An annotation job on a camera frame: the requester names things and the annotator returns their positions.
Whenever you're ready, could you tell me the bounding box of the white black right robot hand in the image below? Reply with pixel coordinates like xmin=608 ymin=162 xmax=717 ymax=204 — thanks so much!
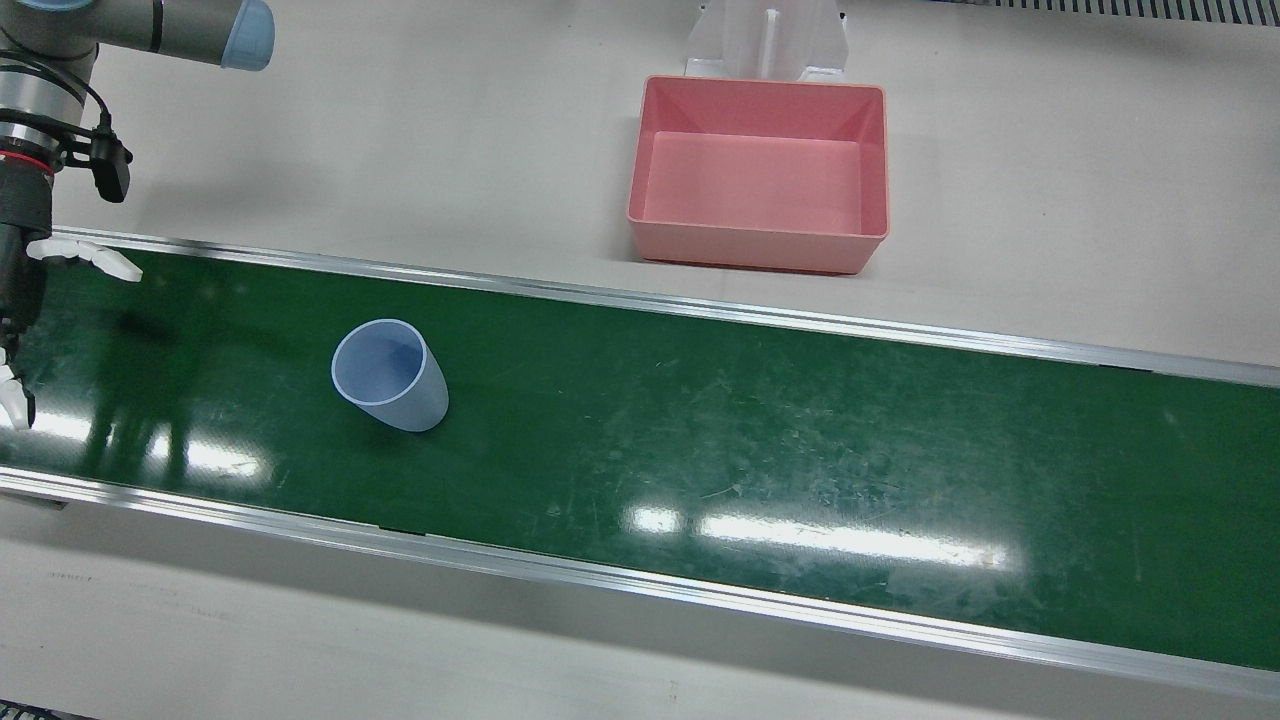
xmin=0 ymin=150 xmax=144 ymax=431

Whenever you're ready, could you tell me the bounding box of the pale blue plastic cup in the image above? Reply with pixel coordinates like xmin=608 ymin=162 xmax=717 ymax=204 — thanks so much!
xmin=331 ymin=318 xmax=450 ymax=433

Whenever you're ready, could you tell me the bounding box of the pink plastic box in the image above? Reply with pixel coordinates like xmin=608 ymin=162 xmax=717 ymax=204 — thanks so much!
xmin=627 ymin=75 xmax=891 ymax=276

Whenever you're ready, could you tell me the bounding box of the green conveyor belt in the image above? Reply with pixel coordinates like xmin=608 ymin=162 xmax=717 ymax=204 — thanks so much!
xmin=0 ymin=240 xmax=1280 ymax=673

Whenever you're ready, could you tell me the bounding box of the white plastic stand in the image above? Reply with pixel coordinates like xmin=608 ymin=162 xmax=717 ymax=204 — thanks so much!
xmin=684 ymin=0 xmax=851 ymax=83

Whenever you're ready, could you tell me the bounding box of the ribbed metal grille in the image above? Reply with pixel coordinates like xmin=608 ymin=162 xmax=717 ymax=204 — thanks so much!
xmin=930 ymin=0 xmax=1280 ymax=28

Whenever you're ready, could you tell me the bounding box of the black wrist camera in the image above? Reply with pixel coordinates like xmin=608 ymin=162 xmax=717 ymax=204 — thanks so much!
xmin=92 ymin=128 xmax=134 ymax=204

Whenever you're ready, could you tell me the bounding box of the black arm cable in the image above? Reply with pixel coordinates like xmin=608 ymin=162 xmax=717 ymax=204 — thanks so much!
xmin=0 ymin=50 xmax=113 ymax=136

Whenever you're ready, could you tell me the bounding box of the aluminium conveyor rail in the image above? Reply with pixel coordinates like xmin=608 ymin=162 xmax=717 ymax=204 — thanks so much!
xmin=0 ymin=468 xmax=1280 ymax=701
xmin=50 ymin=226 xmax=1280 ymax=389

